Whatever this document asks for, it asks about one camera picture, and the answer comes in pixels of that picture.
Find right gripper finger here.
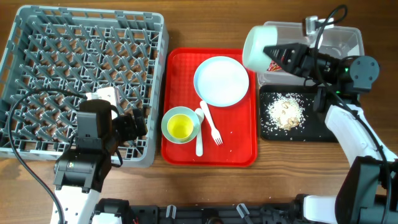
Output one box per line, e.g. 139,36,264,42
263,43,308,61
272,56,305,77

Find green bowl with food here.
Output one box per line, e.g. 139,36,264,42
243,26,277,73

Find clear plastic waste bin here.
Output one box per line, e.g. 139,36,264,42
257,21,364,86

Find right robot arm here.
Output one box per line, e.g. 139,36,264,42
263,43,397,223

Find red plastic serving tray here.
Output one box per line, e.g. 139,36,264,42
161,47,257,167

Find red snack wrapper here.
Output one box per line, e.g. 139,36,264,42
268,61,282,72

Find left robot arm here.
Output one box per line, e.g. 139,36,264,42
51,100,147,223

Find white plastic fork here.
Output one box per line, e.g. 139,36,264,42
200,101,223,146

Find light blue round plate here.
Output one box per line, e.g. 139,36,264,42
193,56,249,107

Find black rectangular waste tray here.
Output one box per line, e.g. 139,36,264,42
259,85,337,142

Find grey plastic dishwasher rack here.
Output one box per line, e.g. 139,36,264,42
1,6,169,167

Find white plastic spoon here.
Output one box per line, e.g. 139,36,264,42
195,108,205,157

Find yellow plastic cup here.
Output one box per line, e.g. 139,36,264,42
167,114,194,140

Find rice and food scraps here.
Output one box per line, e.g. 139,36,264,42
260,93,312,133

